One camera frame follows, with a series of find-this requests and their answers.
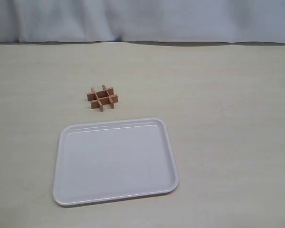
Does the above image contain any white backdrop cloth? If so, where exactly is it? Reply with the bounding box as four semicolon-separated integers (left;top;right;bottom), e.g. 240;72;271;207
0;0;285;43

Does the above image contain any white plastic tray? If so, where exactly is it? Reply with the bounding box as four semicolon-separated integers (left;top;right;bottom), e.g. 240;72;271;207
52;118;179;207

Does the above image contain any wooden notched piece three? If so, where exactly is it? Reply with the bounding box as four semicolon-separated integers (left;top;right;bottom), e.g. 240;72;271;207
91;87;103;112

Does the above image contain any wooden notched piece four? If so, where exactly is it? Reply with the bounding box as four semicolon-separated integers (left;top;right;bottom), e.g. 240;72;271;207
102;85;114;108

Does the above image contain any wooden notched piece two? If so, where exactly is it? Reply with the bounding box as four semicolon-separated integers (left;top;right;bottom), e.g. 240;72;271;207
90;95;118;109

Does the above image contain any wooden notched piece one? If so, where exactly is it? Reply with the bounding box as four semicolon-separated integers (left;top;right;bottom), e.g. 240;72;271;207
86;87;114;101

